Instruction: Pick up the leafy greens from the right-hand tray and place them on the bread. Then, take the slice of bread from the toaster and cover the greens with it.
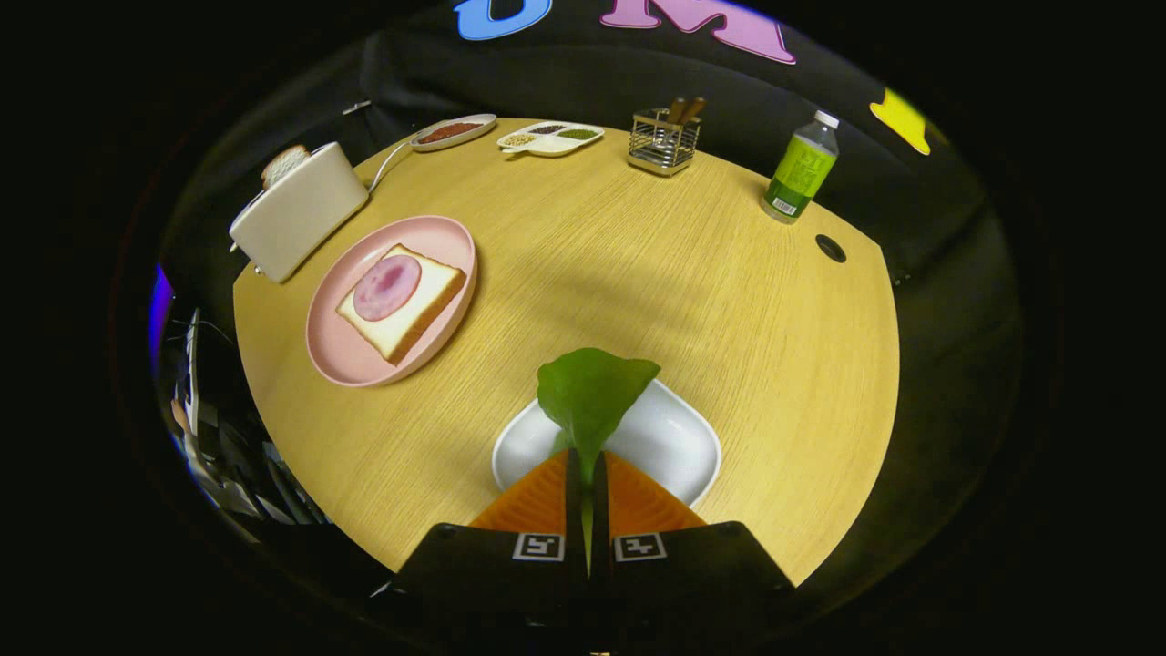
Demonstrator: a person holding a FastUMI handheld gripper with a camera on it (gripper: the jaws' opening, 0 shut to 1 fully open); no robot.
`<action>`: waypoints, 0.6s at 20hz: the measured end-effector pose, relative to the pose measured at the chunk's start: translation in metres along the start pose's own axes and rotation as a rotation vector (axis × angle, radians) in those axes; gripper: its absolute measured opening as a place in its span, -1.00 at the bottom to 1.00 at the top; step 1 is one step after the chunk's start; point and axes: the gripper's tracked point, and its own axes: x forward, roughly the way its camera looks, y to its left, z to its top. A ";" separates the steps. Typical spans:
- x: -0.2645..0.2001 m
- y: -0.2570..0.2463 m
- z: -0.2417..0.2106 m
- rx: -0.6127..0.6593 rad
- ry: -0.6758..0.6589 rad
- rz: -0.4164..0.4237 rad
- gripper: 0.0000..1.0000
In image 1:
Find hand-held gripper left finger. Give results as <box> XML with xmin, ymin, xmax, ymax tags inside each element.
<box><xmin>394</xmin><ymin>448</ymin><xmax>585</xmax><ymax>630</ymax></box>

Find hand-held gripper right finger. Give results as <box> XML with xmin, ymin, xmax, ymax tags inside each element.
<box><xmin>588</xmin><ymin>451</ymin><xmax>796</xmax><ymax>630</ymax></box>

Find green lettuce leaf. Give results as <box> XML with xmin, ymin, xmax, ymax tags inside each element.
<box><xmin>537</xmin><ymin>347</ymin><xmax>662</xmax><ymax>575</ymax></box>

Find toasted bread slice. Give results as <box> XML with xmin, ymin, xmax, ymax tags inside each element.
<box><xmin>261</xmin><ymin>144</ymin><xmax>312</xmax><ymax>190</ymax></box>

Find white rounded square plate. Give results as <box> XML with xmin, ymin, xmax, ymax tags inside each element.
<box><xmin>492</xmin><ymin>378</ymin><xmax>722</xmax><ymax>509</ymax></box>

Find pink plate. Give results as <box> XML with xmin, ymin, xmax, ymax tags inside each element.
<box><xmin>305</xmin><ymin>215</ymin><xmax>478</xmax><ymax>388</ymax></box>

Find square white bread slice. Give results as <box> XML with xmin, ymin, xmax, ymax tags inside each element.
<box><xmin>336</xmin><ymin>243</ymin><xmax>467</xmax><ymax>365</ymax></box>

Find pink ham slice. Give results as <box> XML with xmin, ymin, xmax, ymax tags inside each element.
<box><xmin>353</xmin><ymin>254</ymin><xmax>423</xmax><ymax>322</ymax></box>

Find white toaster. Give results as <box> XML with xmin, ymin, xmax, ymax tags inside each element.
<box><xmin>228</xmin><ymin>141</ymin><xmax>370</xmax><ymax>283</ymax></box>

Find green drink bottle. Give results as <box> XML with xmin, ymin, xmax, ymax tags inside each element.
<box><xmin>761</xmin><ymin>110</ymin><xmax>840</xmax><ymax>225</ymax></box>

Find white divided bean dish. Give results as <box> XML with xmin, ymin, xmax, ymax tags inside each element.
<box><xmin>496</xmin><ymin>120</ymin><xmax>605</xmax><ymax>158</ymax></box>

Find brown meat slices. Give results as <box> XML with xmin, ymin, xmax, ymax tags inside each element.
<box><xmin>417</xmin><ymin>121</ymin><xmax>482</xmax><ymax>145</ymax></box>

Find small round white plate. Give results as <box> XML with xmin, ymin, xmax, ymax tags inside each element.
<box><xmin>409</xmin><ymin>113</ymin><xmax>498</xmax><ymax>152</ymax></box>

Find black backdrop cloth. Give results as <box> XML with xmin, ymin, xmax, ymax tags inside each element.
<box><xmin>159</xmin><ymin>0</ymin><xmax>1021</xmax><ymax>548</ymax></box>

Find wire mesh holder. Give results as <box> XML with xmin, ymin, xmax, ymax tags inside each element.
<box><xmin>627</xmin><ymin>108</ymin><xmax>701</xmax><ymax>177</ymax></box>

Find white toaster cable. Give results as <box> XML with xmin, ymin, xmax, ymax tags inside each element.
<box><xmin>368</xmin><ymin>138</ymin><xmax>415</xmax><ymax>194</ymax></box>

